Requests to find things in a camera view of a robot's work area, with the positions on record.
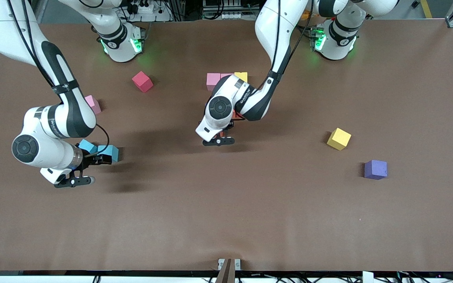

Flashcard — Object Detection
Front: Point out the purple foam cube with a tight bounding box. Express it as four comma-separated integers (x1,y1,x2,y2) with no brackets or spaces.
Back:
364,160,388,180

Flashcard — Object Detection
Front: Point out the white power strip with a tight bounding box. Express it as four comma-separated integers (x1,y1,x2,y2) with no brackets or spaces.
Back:
126,2,160,15

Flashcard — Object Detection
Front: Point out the small metal bracket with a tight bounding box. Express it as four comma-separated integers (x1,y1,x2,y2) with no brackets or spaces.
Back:
217,258,241,271

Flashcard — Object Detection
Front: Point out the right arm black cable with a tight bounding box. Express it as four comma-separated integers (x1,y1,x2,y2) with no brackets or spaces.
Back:
95,124,110,156

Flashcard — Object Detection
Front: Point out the brown paper table cover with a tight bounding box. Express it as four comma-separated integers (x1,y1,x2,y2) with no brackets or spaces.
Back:
0,19,453,272

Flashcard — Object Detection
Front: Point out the cyan foam cube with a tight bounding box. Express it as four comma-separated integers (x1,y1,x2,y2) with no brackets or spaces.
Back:
78,140,98,154
98,145,119,163

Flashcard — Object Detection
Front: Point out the black table edge rail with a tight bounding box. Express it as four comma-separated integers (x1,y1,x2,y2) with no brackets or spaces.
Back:
0,270,453,277

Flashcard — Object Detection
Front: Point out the white equipment rack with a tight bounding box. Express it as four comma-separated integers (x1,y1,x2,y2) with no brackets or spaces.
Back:
202,0,247,20

